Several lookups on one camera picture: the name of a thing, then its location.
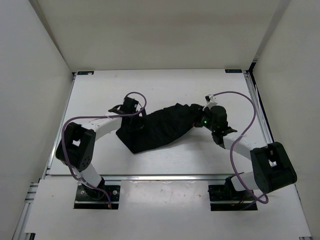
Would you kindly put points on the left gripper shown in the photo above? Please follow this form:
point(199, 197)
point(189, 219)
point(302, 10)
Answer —
point(143, 113)

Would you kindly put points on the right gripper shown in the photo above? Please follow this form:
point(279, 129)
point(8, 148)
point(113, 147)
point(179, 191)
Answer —
point(200, 114)

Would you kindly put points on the black pleated skirt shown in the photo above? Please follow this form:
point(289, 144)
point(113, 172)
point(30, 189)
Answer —
point(159, 128)

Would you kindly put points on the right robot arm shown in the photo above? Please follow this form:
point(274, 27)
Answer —
point(235, 143)

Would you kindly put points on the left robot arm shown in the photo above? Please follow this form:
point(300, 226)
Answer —
point(78, 137)

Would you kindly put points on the right blue corner label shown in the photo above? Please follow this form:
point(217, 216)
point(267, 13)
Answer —
point(233, 71)

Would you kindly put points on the blue corner label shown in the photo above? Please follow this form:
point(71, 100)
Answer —
point(233, 71)
point(85, 73)

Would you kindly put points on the left blue corner label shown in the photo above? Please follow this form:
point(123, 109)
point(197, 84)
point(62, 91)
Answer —
point(85, 73)

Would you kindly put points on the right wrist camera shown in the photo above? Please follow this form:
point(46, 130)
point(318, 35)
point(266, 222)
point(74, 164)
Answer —
point(211, 101)

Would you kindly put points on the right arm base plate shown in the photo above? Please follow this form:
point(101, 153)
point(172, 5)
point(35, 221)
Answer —
point(223, 200)

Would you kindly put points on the front aluminium rail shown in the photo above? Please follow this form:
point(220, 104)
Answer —
point(166, 177)

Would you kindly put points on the left aluminium rail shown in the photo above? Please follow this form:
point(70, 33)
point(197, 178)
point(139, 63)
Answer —
point(19, 233)

